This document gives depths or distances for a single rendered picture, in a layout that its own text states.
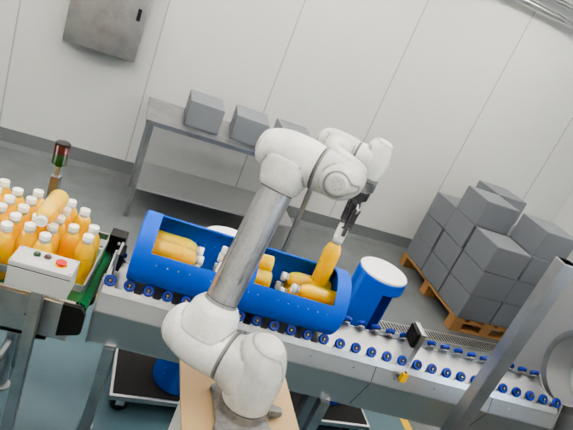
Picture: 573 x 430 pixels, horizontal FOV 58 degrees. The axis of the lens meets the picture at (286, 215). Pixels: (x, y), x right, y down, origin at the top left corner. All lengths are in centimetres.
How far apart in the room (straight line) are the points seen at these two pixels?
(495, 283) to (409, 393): 278
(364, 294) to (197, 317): 148
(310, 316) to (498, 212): 339
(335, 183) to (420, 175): 474
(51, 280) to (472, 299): 396
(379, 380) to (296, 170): 124
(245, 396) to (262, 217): 50
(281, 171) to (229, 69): 375
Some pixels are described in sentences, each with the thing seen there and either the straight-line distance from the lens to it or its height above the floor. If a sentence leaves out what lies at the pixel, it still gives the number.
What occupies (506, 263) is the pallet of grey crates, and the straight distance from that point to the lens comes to 503.
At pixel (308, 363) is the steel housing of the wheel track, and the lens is 227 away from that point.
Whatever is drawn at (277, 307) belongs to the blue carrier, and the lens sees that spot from 207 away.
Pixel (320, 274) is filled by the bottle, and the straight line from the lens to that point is 215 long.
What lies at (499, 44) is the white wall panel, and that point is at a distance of 605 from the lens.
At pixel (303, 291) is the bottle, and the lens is 212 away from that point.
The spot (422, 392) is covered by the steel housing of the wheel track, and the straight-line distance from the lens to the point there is 250.
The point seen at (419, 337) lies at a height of 106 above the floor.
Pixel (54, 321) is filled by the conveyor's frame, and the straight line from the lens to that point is 211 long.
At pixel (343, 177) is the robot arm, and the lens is 138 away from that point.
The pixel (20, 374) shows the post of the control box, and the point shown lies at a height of 61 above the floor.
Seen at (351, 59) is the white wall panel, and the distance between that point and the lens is 538.
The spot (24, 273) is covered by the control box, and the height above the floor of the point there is 106.
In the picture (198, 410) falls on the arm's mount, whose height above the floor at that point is 101.
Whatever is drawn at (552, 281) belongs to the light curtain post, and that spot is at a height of 162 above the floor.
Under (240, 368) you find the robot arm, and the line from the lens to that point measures 151.
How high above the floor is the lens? 215
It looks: 22 degrees down
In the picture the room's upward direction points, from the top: 23 degrees clockwise
